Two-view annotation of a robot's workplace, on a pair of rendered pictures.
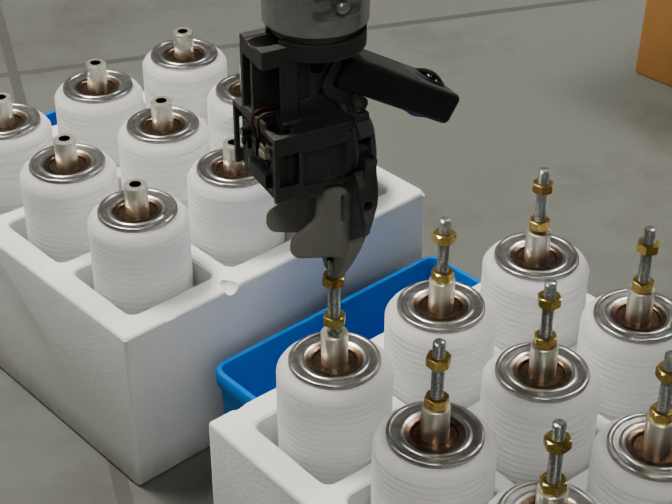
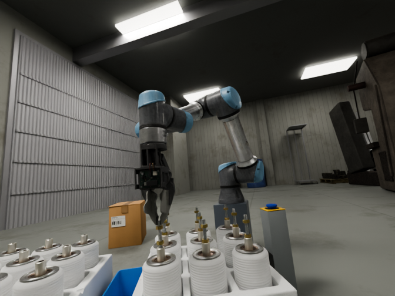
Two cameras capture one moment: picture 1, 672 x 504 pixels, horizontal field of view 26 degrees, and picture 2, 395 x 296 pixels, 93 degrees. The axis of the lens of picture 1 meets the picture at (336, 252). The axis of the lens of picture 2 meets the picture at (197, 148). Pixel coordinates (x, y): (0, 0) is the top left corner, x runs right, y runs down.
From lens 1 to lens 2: 84 cm
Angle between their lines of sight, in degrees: 68
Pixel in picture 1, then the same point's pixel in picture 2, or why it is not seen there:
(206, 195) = (62, 263)
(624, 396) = not seen: hidden behind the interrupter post
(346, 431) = (178, 276)
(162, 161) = (29, 269)
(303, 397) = (166, 269)
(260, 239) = (81, 275)
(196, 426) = not seen: outside the picture
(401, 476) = (214, 263)
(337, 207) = (165, 195)
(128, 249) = (44, 285)
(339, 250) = (166, 210)
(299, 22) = (159, 136)
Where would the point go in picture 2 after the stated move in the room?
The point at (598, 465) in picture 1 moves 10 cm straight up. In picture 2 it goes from (234, 243) to (231, 209)
